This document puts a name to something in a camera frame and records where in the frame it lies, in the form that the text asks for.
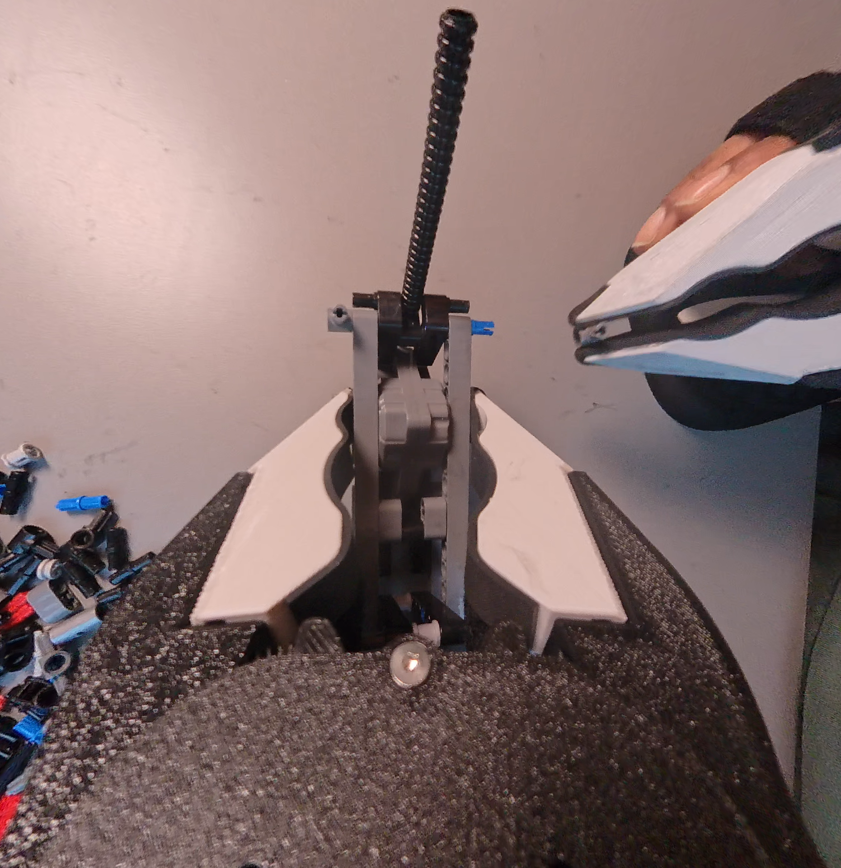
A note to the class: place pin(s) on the grey black toy chassis assembly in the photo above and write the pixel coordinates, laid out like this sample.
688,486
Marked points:
413,420

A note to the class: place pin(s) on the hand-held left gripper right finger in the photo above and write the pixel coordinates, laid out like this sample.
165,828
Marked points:
549,542

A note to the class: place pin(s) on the person's right hand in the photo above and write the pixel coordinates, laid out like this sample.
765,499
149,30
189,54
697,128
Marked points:
705,183

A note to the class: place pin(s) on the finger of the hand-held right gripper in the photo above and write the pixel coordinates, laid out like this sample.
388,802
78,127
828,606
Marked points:
732,359
732,230

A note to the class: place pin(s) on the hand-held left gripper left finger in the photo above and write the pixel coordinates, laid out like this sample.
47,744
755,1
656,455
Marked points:
278,529

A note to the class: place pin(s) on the grey desk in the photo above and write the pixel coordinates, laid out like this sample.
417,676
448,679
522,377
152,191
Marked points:
190,203

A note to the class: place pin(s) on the pile of small toy parts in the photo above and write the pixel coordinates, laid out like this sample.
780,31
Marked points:
54,583

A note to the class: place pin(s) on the black textured chair cushion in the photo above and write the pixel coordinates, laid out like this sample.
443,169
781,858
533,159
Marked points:
732,407

